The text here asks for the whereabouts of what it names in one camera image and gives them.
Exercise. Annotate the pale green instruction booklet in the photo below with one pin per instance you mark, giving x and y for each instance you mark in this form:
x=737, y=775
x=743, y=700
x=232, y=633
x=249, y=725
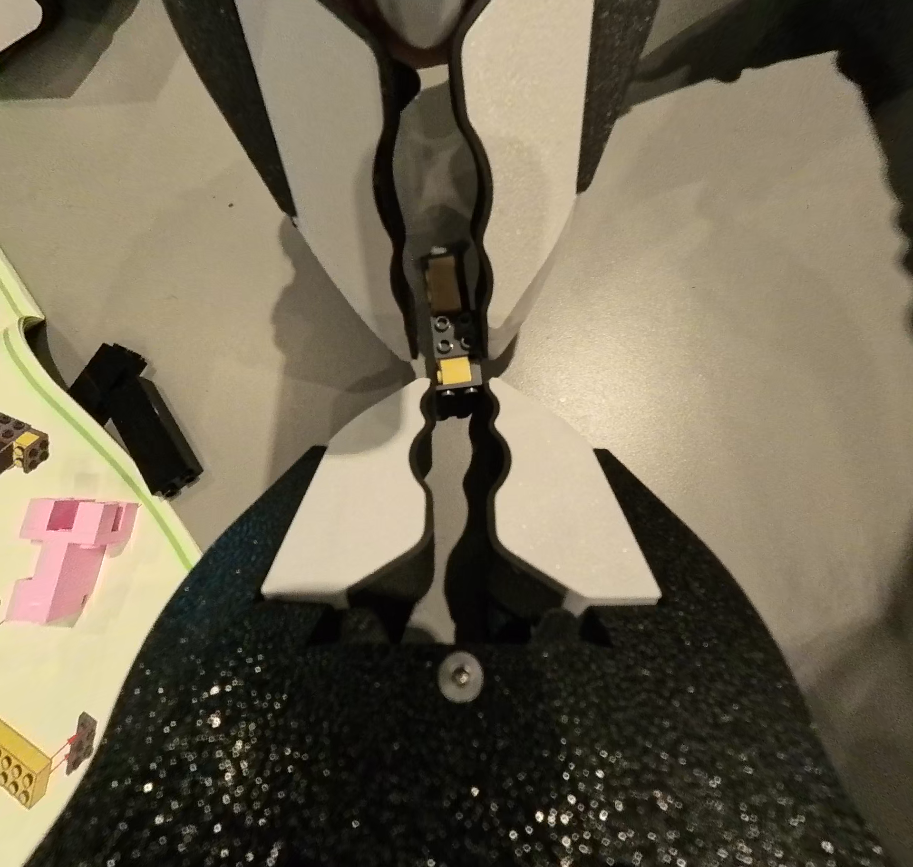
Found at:
x=78, y=474

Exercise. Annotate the pink brick pig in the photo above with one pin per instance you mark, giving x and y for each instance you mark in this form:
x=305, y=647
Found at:
x=64, y=560

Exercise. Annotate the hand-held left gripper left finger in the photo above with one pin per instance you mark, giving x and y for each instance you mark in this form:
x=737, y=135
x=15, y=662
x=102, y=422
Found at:
x=349, y=517

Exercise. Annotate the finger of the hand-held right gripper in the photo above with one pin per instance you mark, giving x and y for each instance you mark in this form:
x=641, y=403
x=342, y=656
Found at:
x=528, y=132
x=321, y=132

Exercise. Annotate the grey square plate brick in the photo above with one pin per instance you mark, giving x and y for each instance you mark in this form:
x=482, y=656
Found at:
x=446, y=335

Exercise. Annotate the yellow and black brick block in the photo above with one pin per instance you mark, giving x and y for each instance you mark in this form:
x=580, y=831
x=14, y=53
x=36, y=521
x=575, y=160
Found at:
x=446, y=285

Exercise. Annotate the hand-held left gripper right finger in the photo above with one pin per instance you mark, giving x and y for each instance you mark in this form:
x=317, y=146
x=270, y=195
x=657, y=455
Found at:
x=570, y=517

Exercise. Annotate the black long brick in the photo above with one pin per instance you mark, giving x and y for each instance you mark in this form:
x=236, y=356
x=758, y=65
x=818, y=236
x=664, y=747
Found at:
x=157, y=446
x=100, y=382

